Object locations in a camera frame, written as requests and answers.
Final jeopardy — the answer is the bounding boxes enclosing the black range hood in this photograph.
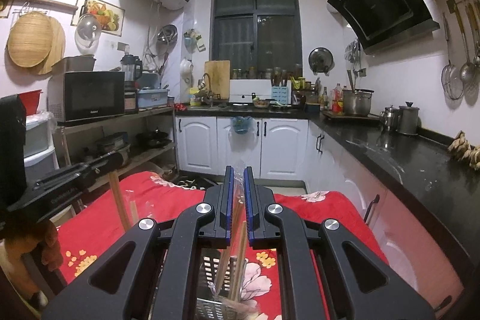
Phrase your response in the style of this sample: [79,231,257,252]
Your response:
[328,0,440,55]

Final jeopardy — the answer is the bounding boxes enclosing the black microwave oven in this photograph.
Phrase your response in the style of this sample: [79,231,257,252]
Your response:
[47,71,125,124]

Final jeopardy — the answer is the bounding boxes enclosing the wooden cutting board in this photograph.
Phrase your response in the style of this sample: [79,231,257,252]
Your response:
[204,60,230,101]

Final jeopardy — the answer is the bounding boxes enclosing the fruit picture poster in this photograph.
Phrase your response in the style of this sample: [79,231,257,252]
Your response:
[71,0,125,37]

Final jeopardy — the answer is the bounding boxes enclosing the red floral tablecloth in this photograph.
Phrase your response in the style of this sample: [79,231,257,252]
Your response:
[58,171,386,319]

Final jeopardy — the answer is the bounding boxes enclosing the plastic drawer unit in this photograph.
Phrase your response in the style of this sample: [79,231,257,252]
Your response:
[24,111,59,185]

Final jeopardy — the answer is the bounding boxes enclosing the steel stockpot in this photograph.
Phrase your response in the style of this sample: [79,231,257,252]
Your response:
[343,88,374,117]

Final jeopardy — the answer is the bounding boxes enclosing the round bamboo tray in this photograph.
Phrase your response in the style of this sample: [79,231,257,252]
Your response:
[7,11,66,76]

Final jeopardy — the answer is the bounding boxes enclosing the steel kettle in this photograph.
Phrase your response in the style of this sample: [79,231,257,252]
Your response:
[380,106,400,132]

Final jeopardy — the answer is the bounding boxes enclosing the dark green utensil basket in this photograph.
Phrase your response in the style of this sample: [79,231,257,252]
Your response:
[194,249,259,319]

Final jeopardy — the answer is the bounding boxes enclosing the hanging wire skimmer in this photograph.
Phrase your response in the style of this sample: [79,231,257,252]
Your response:
[441,14,464,101]

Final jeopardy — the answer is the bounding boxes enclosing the hanging pot lid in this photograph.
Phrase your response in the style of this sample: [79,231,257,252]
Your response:
[308,47,335,76]

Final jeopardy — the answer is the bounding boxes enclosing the dark window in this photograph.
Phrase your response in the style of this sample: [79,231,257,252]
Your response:
[211,0,302,76]

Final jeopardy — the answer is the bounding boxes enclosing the person's left hand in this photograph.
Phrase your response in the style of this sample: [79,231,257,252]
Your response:
[0,217,65,306]

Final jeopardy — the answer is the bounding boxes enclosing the red plastic basin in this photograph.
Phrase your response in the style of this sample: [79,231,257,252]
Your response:
[18,89,42,116]

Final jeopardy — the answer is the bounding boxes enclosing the chopsticks pack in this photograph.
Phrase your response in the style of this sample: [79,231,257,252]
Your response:
[214,170,247,302]
[107,171,139,232]

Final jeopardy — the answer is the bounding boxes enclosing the grey metal canister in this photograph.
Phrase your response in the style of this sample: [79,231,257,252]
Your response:
[397,101,420,136]

